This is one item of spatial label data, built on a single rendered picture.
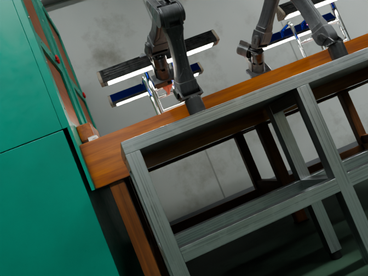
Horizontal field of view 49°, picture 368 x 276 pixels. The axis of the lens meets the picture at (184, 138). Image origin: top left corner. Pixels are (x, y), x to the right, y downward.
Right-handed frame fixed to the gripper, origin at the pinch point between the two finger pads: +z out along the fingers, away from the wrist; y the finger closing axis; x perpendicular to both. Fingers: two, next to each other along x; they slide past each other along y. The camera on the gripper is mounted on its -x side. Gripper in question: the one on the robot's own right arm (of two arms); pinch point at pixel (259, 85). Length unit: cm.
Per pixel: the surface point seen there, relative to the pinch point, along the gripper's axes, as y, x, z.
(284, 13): -28.1, -24.8, -15.7
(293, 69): -7.3, 17.7, -17.6
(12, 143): 108, 11, -29
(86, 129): 82, 2, -15
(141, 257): 80, 52, 13
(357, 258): 8, 86, 15
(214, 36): 9.6, -26.6, -16.6
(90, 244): 95, 46, 1
